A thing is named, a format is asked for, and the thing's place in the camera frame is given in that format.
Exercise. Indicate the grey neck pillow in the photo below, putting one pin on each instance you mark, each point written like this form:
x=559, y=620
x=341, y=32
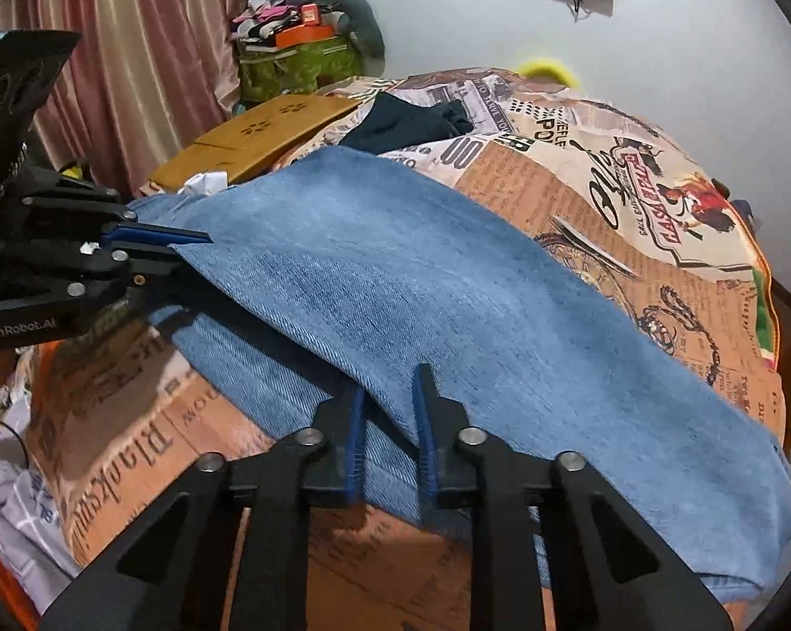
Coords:
x=356, y=20

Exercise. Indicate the striped pink curtain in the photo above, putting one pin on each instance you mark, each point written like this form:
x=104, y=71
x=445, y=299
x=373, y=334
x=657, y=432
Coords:
x=147, y=78

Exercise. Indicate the yellow wooden board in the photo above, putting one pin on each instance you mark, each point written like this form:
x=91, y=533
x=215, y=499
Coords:
x=250, y=144

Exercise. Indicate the yellow curved pillow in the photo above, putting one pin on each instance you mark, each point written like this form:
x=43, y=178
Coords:
x=549, y=69

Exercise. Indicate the white crumpled cloth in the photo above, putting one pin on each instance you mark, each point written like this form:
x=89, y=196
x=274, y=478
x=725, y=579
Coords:
x=205, y=183

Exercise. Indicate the green storage bag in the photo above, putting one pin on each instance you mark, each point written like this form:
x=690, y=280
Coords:
x=267, y=72

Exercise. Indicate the orange box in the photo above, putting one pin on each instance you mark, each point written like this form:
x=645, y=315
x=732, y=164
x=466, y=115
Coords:
x=294, y=36

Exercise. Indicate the blue denim pants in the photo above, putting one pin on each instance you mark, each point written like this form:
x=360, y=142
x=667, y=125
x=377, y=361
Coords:
x=349, y=268

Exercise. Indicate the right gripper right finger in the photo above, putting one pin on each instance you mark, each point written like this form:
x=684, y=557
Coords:
x=554, y=544

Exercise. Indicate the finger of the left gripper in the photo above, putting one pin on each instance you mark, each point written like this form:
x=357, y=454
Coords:
x=146, y=234
x=152, y=266

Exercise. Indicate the dark navy folded garment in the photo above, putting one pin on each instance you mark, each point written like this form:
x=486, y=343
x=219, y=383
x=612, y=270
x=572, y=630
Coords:
x=392, y=124

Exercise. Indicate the newspaper print bed blanket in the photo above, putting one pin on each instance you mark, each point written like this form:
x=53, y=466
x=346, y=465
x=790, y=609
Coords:
x=121, y=413

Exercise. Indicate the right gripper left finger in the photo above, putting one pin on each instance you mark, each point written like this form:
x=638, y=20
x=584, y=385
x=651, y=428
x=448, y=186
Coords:
x=226, y=545

